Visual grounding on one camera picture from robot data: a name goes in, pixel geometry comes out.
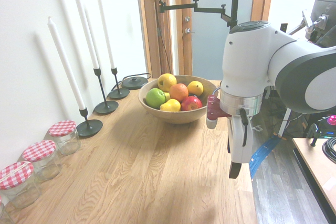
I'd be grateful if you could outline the thick white taper candle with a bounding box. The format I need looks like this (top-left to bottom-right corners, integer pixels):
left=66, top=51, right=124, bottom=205
left=47, top=16, right=87, bottom=111

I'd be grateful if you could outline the blue tape floor strip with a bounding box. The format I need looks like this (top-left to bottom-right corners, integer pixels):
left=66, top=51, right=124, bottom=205
left=248, top=134, right=281, bottom=182

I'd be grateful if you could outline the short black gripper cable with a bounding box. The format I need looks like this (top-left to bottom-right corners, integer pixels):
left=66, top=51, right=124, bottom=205
left=239, top=108, right=249, bottom=147

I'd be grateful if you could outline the green apple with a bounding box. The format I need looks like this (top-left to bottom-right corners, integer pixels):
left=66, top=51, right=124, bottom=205
left=145, top=88, right=167, bottom=110

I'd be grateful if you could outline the tallest white taper candle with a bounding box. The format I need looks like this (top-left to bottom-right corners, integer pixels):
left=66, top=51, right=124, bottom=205
left=71, top=0, right=100, bottom=70

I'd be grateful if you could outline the short white taper candle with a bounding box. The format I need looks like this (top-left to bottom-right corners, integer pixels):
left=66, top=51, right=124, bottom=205
left=97, top=0, right=116, bottom=69

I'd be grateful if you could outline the light wooden side table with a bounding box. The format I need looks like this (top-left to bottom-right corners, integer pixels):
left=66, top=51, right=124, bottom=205
left=292, top=137, right=336, bottom=217

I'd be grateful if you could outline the maroon white wrist camera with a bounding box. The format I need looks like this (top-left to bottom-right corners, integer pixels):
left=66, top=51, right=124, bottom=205
left=206, top=94, right=232, bottom=130

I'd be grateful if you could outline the wooden fruit bowl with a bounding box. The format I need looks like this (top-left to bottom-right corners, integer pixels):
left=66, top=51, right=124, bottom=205
left=138, top=74, right=218, bottom=125

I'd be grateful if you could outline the thin black camera cable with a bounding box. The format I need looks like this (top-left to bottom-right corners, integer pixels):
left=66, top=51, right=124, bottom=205
left=156, top=0, right=173, bottom=75

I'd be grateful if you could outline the small yellow lemon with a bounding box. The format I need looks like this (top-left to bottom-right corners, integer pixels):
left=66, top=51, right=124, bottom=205
left=186, top=80, right=204, bottom=96

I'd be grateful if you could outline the glass jar checkered lid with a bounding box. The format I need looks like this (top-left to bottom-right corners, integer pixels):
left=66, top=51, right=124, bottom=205
left=22, top=140, right=63, bottom=182
left=48, top=120, right=81, bottom=156
left=0, top=195, right=14, bottom=224
left=0, top=161, right=42, bottom=210

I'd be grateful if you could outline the black computer monitor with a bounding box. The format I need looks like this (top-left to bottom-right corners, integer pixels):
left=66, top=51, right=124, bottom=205
left=310, top=0, right=336, bottom=49

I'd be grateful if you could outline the yellow pear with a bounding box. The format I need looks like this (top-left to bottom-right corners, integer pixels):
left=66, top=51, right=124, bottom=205
left=159, top=99, right=182, bottom=112

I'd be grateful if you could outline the coiled black cable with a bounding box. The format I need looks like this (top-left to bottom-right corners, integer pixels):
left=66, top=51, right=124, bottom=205
left=322, top=136, right=336, bottom=164

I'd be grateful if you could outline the red apple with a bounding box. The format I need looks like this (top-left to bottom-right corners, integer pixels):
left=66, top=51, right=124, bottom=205
left=180, top=95, right=203, bottom=112

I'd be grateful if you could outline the medium black candle holder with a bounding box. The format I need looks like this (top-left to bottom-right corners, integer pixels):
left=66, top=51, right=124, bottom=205
left=108, top=67, right=130, bottom=101

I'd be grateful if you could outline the empty black candle holder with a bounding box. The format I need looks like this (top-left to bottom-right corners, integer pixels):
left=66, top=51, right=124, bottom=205
left=122, top=76, right=149, bottom=90

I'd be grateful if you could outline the orange fruit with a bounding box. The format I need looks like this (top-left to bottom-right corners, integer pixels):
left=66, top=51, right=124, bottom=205
left=169, top=83, right=189, bottom=102

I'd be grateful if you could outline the tall black candle holder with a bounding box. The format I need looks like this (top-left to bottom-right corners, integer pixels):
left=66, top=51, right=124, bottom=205
left=93, top=68, right=119, bottom=115

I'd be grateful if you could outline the frosted glass door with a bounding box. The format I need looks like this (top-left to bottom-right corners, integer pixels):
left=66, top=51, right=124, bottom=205
left=181, top=0, right=257, bottom=82

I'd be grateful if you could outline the large yellow lemon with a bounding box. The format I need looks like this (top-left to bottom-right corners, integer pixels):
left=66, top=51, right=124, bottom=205
left=157, top=73, right=177, bottom=92

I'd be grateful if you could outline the black table clamp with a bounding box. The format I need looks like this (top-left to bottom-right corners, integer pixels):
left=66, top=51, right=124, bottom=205
left=307, top=123, right=323, bottom=147

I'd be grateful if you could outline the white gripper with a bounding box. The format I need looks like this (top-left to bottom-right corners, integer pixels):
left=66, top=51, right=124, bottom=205
left=227, top=115, right=254, bottom=179

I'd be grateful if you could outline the short black candle holder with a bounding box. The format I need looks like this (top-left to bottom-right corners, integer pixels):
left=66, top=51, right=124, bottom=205
left=76, top=107, right=103, bottom=138

